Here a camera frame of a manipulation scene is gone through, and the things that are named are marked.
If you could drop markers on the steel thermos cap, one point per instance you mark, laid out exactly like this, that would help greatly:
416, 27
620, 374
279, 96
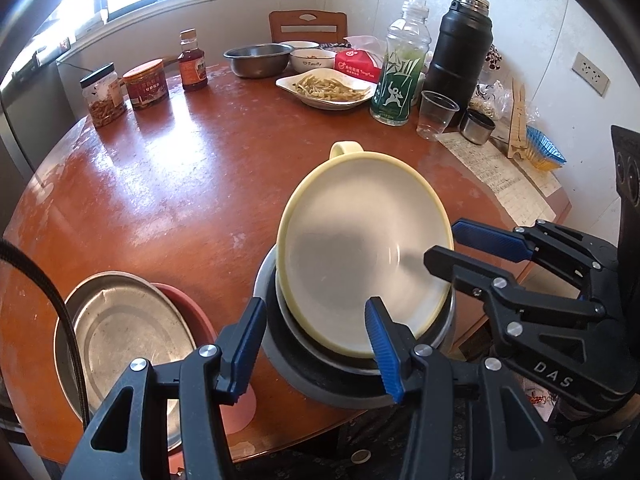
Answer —
477, 127

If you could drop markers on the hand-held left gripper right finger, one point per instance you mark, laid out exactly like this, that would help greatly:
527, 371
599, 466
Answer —
382, 355

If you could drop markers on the plain white bowl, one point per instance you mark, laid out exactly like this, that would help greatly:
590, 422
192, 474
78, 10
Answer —
300, 45

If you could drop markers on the white wall socket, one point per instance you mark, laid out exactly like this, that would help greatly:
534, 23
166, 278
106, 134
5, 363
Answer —
591, 74

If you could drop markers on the clear jar with black lid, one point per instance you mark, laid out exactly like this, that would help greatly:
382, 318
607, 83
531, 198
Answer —
104, 100

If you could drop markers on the brown sauce bottle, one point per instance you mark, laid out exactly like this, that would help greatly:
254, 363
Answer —
193, 67

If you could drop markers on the black thermos flask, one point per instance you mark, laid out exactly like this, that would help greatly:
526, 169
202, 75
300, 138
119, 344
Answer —
457, 60

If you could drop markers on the dark patterned bowl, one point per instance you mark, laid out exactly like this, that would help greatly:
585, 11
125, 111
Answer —
332, 46

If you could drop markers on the plastic bag of snacks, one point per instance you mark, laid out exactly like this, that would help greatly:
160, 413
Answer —
492, 97

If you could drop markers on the white dish of vegetables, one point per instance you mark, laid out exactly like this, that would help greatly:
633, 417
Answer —
325, 92

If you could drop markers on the pink plastic plate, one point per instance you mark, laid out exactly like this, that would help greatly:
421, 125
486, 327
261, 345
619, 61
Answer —
200, 320

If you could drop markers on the red labelled jar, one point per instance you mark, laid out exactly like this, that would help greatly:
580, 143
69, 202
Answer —
146, 87

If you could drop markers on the red tissue pack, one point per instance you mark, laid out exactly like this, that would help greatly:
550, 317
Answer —
356, 65

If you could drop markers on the green labelled drink bottle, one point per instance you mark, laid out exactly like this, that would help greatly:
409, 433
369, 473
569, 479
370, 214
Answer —
397, 85

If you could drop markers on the small steel bowl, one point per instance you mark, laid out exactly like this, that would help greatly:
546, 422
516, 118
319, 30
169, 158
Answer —
257, 62

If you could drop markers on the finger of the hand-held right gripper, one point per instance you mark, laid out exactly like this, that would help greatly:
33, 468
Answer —
490, 240
520, 310

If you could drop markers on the clear plastic cup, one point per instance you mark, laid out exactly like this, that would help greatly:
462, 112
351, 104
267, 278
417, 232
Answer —
436, 115

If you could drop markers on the steel plate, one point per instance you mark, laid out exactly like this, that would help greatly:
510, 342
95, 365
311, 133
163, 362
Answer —
125, 325

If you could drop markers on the blue paper baking cups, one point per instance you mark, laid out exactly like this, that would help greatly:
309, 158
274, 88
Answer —
547, 150

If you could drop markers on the grey refrigerator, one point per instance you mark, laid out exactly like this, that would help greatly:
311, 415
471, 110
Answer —
30, 125

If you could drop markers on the wooden chair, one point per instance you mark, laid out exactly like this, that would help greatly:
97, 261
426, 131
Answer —
307, 27

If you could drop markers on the medium steel bowl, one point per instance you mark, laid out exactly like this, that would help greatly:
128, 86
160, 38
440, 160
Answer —
295, 321

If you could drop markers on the dark patterned clothing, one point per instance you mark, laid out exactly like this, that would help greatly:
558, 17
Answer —
360, 430

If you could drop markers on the white printed ceramic bowl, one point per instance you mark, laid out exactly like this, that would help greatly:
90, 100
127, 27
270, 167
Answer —
312, 63

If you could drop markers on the large steel bowl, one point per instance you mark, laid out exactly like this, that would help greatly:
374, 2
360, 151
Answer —
300, 385

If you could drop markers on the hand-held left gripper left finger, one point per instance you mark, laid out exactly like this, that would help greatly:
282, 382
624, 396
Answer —
247, 345

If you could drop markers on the printed paper sheet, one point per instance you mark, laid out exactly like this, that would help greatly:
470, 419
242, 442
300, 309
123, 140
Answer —
505, 185

